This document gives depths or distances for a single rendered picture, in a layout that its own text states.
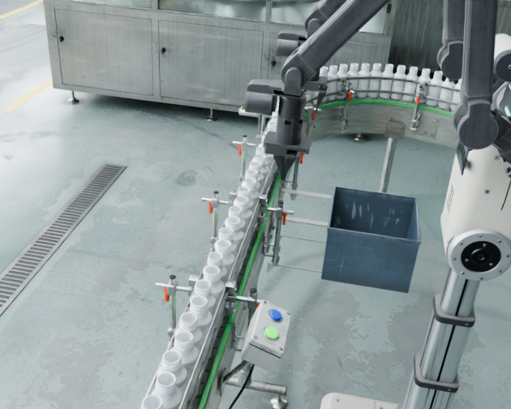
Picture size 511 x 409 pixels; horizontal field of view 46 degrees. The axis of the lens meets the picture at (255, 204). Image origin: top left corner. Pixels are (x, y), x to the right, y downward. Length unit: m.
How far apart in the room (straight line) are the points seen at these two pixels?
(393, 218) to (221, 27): 2.91
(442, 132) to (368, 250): 1.19
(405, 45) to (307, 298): 4.07
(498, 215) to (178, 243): 2.38
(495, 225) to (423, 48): 5.31
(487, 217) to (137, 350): 1.86
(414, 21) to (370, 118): 3.66
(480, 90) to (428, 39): 5.52
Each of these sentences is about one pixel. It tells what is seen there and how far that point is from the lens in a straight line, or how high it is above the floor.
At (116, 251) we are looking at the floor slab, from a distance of 3.58.
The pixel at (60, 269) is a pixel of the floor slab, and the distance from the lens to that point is 3.48.
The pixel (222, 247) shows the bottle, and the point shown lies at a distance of 1.54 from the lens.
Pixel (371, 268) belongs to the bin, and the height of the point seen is 0.81.
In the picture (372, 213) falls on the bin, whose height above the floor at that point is 0.85.
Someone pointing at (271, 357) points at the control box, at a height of 1.08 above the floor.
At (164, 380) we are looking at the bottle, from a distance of 1.22.
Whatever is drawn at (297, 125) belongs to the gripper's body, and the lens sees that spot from 1.30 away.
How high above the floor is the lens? 2.04
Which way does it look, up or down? 30 degrees down
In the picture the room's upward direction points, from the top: 4 degrees clockwise
